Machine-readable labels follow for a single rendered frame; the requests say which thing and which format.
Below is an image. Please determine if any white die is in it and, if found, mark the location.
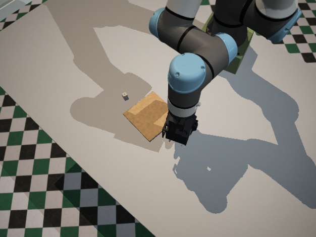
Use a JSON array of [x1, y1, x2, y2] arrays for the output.
[[122, 92, 128, 99]]

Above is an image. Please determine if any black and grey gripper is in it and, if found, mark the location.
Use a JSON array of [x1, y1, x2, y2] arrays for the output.
[[162, 111, 198, 146]]

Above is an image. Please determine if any tan square mat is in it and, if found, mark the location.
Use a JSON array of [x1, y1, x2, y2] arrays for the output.
[[123, 92, 169, 141]]

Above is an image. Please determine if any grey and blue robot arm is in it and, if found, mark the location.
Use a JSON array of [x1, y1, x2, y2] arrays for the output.
[[149, 0, 302, 117]]

